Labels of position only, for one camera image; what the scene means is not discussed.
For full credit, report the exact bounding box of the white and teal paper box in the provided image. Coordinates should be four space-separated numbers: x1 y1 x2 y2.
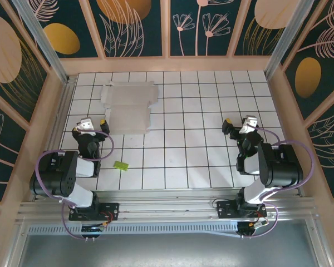
100 80 161 135

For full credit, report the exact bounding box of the small lime green plastic piece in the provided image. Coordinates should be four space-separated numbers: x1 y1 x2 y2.
113 160 130 171

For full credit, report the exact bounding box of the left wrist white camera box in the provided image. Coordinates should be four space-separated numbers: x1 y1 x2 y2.
73 117 97 137

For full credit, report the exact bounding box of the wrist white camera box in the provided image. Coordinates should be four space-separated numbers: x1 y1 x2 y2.
73 117 97 137
238 115 259 135

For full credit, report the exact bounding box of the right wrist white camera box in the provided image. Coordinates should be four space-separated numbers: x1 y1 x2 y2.
238 115 259 135

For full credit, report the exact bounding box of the aluminium side rail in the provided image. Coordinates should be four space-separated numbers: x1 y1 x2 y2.
33 76 77 201

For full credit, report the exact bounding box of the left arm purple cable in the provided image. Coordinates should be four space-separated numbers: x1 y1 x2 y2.
35 126 115 240

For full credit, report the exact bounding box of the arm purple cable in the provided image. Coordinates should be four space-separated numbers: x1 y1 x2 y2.
35 126 115 240
246 125 315 240

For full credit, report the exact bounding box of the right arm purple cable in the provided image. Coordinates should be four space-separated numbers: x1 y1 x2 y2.
246 125 315 240

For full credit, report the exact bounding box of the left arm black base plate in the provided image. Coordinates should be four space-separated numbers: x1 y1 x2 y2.
68 202 120 222

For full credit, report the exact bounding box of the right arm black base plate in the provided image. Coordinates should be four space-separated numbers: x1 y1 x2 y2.
216 199 267 220

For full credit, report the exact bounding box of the aluminium mounting rail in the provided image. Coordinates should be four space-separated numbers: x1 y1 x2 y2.
15 189 322 223

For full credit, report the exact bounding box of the aluminium corner post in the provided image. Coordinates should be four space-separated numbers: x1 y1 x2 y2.
11 0 71 85
264 0 316 78

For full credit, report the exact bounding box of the grey slotted cable duct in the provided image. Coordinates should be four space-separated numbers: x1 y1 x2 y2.
27 221 240 236

